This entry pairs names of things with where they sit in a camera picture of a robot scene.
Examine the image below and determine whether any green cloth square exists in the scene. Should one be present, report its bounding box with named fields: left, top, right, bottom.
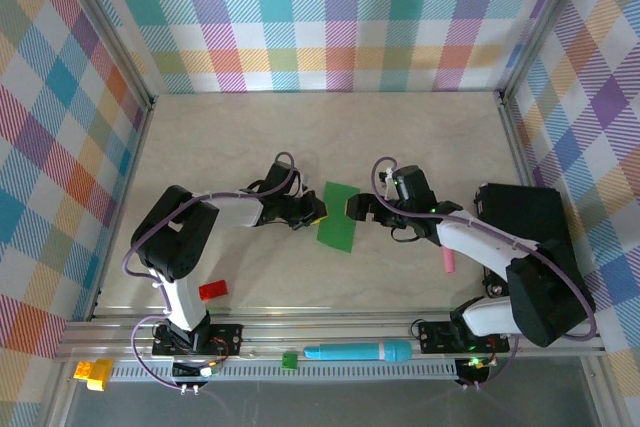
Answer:
left=315, top=180, right=362, bottom=254

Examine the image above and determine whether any red toy brick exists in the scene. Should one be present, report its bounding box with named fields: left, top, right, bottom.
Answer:
left=198, top=280, right=229, bottom=302

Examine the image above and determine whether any black case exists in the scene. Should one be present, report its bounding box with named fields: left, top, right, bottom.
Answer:
left=473, top=182, right=576, bottom=298

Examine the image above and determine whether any teal marker pen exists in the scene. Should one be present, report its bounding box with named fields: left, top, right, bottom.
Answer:
left=303, top=339, right=414, bottom=364

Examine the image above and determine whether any small controller circuit board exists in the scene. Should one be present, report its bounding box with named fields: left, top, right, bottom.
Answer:
left=172, top=360, right=222, bottom=384
left=455, top=356, right=494, bottom=387

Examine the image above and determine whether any yellow toy brick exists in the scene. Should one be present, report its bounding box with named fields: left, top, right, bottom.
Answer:
left=73, top=357, right=115, bottom=392

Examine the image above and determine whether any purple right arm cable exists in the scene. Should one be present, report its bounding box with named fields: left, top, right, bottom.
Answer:
left=371, top=156, right=599, bottom=391

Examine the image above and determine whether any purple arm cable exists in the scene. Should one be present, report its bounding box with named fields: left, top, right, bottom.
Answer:
left=371, top=156, right=599, bottom=391
left=122, top=150, right=300, bottom=394

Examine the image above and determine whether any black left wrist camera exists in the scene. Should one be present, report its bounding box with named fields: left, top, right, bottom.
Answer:
left=262, top=160, right=302, bottom=196

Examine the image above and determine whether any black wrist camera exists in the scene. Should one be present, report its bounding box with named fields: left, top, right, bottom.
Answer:
left=262, top=160, right=302, bottom=196
left=392, top=165, right=437, bottom=208

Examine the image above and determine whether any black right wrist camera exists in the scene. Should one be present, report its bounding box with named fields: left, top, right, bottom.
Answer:
left=392, top=165, right=437, bottom=208

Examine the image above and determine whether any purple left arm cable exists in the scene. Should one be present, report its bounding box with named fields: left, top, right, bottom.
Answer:
left=122, top=150, right=300, bottom=394

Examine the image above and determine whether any aluminium mounting rail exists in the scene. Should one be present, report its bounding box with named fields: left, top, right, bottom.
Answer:
left=54, top=306, right=604, bottom=363

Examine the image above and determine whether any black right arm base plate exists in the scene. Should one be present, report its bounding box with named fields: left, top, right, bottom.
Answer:
left=417, top=319, right=511, bottom=354

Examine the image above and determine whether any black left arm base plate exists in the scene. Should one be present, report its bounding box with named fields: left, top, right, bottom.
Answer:
left=152, top=322, right=245, bottom=357

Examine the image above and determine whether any grey slotted cable duct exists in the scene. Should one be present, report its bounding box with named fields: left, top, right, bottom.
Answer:
left=107, top=363, right=460, bottom=384

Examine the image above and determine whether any aluminium frame post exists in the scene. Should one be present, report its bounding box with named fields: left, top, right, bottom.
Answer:
left=497, top=0, right=601, bottom=107
left=52, top=0, right=157, bottom=111

